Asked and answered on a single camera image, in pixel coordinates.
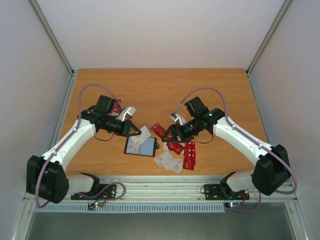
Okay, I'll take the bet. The right controller board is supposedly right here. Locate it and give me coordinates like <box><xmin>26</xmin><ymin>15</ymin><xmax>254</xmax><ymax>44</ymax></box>
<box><xmin>224</xmin><ymin>201</ymin><xmax>242</xmax><ymax>209</ymax></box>

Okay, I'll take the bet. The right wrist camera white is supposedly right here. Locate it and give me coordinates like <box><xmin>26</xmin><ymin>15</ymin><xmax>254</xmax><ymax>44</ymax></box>
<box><xmin>170</xmin><ymin>112</ymin><xmax>187</xmax><ymax>126</ymax></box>

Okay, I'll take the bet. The red card centre pile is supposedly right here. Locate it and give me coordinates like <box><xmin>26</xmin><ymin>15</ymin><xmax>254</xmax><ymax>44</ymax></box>
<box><xmin>163</xmin><ymin>142</ymin><xmax>185</xmax><ymax>155</ymax></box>

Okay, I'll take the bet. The white card upper pile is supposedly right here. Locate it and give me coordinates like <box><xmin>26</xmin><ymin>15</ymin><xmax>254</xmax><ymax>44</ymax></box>
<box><xmin>164</xmin><ymin>159</ymin><xmax>183</xmax><ymax>174</ymax></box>

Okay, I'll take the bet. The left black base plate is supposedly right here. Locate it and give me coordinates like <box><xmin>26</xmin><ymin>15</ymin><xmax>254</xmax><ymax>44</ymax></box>
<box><xmin>70</xmin><ymin>184</ymin><xmax>117</xmax><ymax>201</ymax></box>

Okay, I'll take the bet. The red card column upper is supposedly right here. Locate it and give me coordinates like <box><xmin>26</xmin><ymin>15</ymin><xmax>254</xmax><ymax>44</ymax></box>
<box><xmin>184</xmin><ymin>141</ymin><xmax>196</xmax><ymax>162</ymax></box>

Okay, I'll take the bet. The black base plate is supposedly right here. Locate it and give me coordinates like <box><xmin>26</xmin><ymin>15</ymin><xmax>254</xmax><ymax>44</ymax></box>
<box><xmin>203</xmin><ymin>184</ymin><xmax>250</xmax><ymax>201</ymax></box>
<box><xmin>70</xmin><ymin>184</ymin><xmax>117</xmax><ymax>201</ymax></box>

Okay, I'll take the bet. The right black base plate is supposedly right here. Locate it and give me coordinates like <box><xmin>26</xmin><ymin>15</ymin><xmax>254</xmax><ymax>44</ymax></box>
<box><xmin>203</xmin><ymin>184</ymin><xmax>250</xmax><ymax>201</ymax></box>

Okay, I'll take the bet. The red card far left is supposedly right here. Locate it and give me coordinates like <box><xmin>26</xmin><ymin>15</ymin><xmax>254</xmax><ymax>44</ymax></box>
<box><xmin>111</xmin><ymin>100</ymin><xmax>122</xmax><ymax>114</ymax></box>

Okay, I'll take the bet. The left controller board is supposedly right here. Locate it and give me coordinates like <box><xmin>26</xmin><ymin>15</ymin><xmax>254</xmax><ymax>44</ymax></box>
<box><xmin>87</xmin><ymin>202</ymin><xmax>104</xmax><ymax>211</ymax></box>

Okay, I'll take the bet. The red card left cluster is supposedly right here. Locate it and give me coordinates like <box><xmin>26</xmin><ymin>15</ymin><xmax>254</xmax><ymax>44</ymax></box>
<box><xmin>125</xmin><ymin>114</ymin><xmax>133</xmax><ymax>120</ymax></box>

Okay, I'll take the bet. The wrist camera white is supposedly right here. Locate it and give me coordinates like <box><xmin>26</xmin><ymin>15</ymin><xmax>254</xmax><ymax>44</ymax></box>
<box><xmin>170</xmin><ymin>112</ymin><xmax>187</xmax><ymax>126</ymax></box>
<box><xmin>116</xmin><ymin>106</ymin><xmax>136</xmax><ymax>122</ymax></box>

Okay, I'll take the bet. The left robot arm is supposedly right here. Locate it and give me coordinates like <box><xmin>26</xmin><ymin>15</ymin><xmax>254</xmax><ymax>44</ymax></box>
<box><xmin>26</xmin><ymin>95</ymin><xmax>142</xmax><ymax>204</ymax></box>

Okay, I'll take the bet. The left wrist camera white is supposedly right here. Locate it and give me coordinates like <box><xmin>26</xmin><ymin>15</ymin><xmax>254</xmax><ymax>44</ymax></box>
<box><xmin>116</xmin><ymin>106</ymin><xmax>136</xmax><ymax>122</ymax></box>

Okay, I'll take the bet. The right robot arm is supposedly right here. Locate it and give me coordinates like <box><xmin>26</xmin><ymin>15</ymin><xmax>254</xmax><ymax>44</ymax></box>
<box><xmin>161</xmin><ymin>97</ymin><xmax>292</xmax><ymax>198</ymax></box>

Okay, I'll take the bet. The red VIP card column lower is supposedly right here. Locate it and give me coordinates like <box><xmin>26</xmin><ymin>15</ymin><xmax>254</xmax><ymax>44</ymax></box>
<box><xmin>182</xmin><ymin>157</ymin><xmax>196</xmax><ymax>171</ymax></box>

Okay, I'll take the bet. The grey slotted cable duct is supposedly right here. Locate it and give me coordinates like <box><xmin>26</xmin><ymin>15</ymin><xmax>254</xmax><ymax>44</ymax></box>
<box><xmin>34</xmin><ymin>202</ymin><xmax>225</xmax><ymax>214</ymax></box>

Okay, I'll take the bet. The controller board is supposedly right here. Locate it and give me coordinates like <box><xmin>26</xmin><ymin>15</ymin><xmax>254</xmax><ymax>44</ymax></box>
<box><xmin>224</xmin><ymin>201</ymin><xmax>242</xmax><ymax>209</ymax></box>
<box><xmin>87</xmin><ymin>202</ymin><xmax>104</xmax><ymax>211</ymax></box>

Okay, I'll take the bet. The black leather card holder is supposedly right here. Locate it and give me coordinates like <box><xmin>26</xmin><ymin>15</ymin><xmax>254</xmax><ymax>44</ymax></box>
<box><xmin>123</xmin><ymin>137</ymin><xmax>159</xmax><ymax>157</ymax></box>

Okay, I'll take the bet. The red VIP card centre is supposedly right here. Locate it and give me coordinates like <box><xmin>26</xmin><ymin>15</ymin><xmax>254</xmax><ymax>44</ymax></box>
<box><xmin>151</xmin><ymin>123</ymin><xmax>166</xmax><ymax>139</ymax></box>

